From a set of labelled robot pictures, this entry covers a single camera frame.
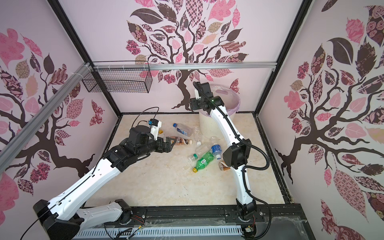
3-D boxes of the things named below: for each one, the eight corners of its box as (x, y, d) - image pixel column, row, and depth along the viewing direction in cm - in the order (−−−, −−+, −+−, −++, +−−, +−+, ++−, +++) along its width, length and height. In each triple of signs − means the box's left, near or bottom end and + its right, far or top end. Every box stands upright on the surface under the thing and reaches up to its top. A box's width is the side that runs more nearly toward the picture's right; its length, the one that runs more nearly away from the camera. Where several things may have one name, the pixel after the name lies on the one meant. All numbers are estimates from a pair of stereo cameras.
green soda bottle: (191, 170, 91) (191, 166, 87) (208, 152, 99) (208, 148, 95) (198, 176, 88) (198, 172, 85) (214, 157, 97) (215, 153, 93)
